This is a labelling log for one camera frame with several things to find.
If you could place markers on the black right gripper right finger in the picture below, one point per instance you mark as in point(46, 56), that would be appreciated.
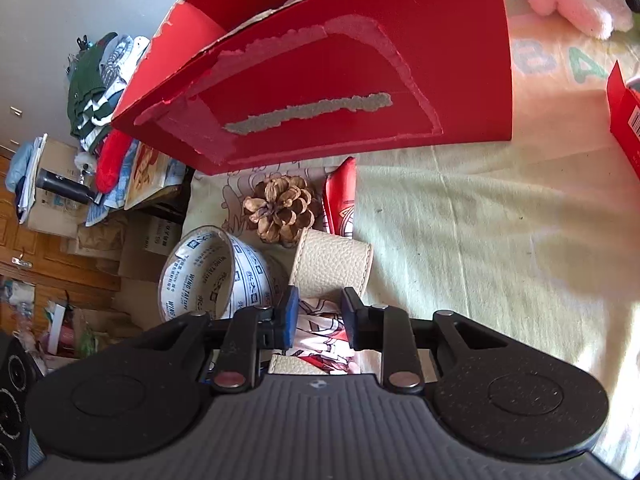
point(386, 330)

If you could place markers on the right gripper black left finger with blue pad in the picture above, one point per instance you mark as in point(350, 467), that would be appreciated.
point(241, 339)

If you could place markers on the printed packing tape roll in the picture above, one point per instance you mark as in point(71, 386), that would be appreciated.
point(215, 272)

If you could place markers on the pine cone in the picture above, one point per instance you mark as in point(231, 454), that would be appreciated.
point(280, 208)

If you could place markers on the cardboard boxes on floor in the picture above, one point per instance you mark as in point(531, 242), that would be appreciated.
point(113, 266)

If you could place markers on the black speaker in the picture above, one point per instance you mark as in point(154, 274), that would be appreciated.
point(20, 451)

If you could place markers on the red cardboard box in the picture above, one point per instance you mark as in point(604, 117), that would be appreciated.
point(236, 84)

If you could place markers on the pile of folded clothes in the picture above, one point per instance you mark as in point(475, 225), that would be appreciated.
point(98, 75)

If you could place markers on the small red carton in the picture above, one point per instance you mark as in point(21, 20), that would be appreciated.
point(623, 98)

